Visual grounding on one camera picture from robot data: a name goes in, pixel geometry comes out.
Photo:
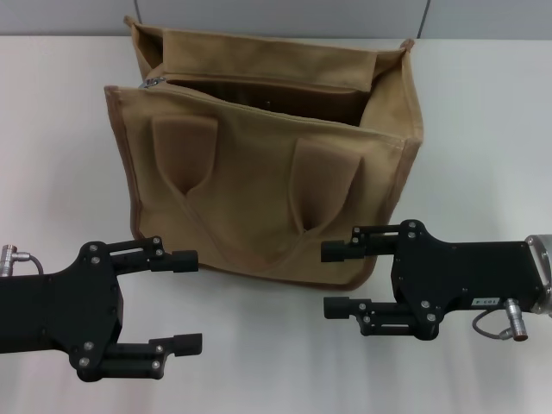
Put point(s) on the khaki canvas food bag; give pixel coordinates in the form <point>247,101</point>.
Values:
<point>259,181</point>

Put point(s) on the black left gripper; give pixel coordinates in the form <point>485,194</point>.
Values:
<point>64,306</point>

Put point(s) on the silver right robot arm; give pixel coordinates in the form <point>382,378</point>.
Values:
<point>544,276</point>

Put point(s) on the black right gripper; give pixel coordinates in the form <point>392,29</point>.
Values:
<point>466,276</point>

